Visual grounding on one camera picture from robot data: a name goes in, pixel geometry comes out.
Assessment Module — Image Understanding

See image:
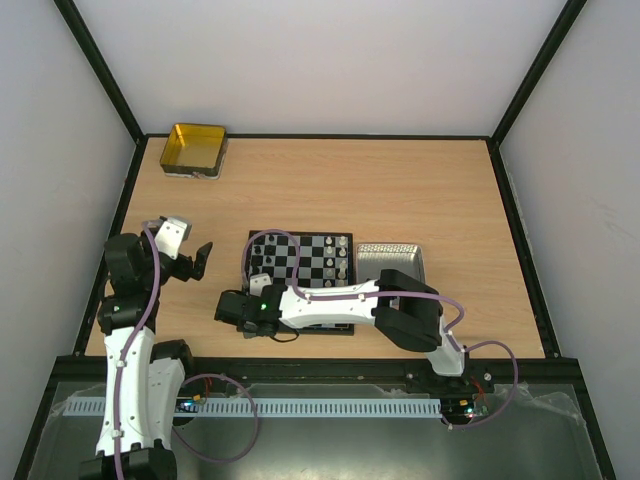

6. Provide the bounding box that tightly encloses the black aluminium frame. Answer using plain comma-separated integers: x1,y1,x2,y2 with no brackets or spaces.
15,1,616,479

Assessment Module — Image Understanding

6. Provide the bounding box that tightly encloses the silver foil tray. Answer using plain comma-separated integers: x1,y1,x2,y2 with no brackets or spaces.
356,243,426,283

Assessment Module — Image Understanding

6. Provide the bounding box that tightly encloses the black and silver chessboard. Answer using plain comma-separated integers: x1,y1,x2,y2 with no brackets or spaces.
235,229,356,336

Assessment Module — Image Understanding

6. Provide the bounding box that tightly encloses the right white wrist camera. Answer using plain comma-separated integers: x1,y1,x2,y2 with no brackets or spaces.
249,273,273,296

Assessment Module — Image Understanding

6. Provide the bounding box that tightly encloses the white king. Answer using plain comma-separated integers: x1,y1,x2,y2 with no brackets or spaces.
337,260,348,280

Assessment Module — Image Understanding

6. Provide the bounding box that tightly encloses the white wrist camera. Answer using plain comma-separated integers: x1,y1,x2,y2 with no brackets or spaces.
249,273,273,296
155,216,192,260

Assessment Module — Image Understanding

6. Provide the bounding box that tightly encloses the yellow square tin box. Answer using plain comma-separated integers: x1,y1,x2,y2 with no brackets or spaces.
159,123,228,180

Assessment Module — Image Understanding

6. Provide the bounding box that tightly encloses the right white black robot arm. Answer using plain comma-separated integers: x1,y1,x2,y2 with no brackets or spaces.
214,269,471,392

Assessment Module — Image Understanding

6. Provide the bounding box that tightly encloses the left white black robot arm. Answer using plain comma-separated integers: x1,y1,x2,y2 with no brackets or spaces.
79,225,213,479

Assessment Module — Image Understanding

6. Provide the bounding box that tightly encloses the light blue slotted cable duct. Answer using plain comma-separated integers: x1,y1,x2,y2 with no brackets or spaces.
59,397,444,417

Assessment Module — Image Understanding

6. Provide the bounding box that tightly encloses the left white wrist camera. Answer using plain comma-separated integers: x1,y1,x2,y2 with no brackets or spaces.
155,216,192,260

